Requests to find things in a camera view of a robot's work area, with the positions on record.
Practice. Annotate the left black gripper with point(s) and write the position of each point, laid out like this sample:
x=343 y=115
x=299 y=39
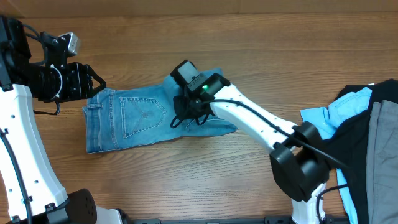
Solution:
x=81 y=87

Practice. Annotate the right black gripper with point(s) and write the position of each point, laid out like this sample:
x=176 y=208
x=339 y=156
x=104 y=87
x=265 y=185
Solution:
x=183 y=113

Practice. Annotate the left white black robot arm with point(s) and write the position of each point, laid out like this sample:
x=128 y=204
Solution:
x=34 y=65

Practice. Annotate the black garment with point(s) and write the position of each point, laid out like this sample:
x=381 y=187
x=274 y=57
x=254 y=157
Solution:
x=350 y=141

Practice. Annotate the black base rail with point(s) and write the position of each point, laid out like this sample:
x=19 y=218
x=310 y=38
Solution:
x=217 y=220

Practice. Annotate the blue denim jeans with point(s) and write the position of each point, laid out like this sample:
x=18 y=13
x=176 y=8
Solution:
x=122 y=119

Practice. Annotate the grey garment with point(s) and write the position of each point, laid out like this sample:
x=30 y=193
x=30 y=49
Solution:
x=381 y=163

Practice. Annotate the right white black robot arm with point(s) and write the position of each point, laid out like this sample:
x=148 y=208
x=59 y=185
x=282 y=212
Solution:
x=299 y=166

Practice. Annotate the light blue shirt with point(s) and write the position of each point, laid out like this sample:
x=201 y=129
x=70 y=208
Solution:
x=327 y=120

